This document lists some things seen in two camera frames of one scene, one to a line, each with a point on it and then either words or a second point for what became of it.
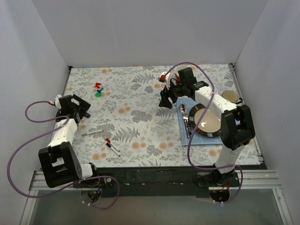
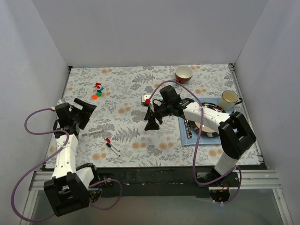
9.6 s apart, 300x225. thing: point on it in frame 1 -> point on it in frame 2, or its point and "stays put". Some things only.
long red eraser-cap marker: x=109 y=141 stays put
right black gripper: x=167 y=94 -> x=155 y=112
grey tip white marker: x=92 y=132 stays put
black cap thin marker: x=108 y=145 stays put
